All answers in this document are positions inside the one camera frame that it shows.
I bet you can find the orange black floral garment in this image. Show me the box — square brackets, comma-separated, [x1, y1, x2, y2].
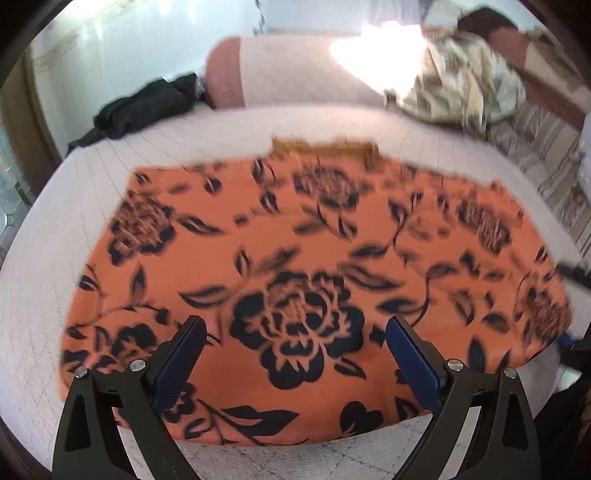
[58, 141, 572, 446]

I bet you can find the striped patterned cushion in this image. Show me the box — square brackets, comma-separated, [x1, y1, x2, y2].
[487, 102, 590, 257]

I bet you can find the cream floral blanket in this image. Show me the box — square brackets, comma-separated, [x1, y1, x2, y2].
[384, 32, 526, 134]

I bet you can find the dark brown garment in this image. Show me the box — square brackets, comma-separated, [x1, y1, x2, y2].
[457, 7, 517, 38]

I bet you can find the wooden door with glass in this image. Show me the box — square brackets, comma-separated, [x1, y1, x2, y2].
[1, 51, 61, 258]

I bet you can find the black crumpled garment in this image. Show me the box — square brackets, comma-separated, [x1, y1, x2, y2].
[67, 73, 206, 153]

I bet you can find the pink bolster pillow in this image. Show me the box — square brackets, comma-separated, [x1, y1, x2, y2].
[205, 37, 245, 109]

